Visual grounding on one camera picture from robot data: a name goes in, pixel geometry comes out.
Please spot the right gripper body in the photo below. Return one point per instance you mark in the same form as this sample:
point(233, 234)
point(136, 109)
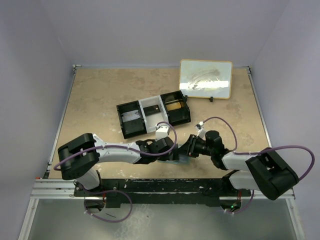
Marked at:
point(201, 147)

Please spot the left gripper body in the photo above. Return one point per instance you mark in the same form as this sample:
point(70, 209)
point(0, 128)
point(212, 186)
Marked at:
point(161, 157)

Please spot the green card holder wallet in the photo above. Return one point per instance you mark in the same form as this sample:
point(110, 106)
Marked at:
point(180, 160)

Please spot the black white sorting tray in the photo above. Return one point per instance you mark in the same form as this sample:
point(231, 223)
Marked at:
point(141, 116)

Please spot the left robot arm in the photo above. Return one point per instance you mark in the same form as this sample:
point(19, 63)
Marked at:
point(78, 157)

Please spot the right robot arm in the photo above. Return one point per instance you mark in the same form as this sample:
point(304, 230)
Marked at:
point(266, 172)

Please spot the silver VIP card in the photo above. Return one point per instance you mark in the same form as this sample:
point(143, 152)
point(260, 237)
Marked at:
point(130, 115)

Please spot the gold card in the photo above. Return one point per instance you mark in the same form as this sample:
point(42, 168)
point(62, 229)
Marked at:
point(173, 105)

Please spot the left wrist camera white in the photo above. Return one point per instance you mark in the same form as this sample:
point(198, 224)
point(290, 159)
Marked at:
point(162, 131)

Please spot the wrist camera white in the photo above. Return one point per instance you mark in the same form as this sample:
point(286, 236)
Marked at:
point(200, 130)
point(162, 131)

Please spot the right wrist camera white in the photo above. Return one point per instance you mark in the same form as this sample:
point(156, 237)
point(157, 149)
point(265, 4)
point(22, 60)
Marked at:
point(200, 130)

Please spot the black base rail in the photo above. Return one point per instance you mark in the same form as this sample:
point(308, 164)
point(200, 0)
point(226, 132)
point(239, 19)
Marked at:
point(211, 192)

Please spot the white board wooden frame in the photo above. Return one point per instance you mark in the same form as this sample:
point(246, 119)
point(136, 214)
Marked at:
point(208, 79)

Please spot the aluminium frame rail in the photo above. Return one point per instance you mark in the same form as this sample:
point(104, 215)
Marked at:
point(52, 189)

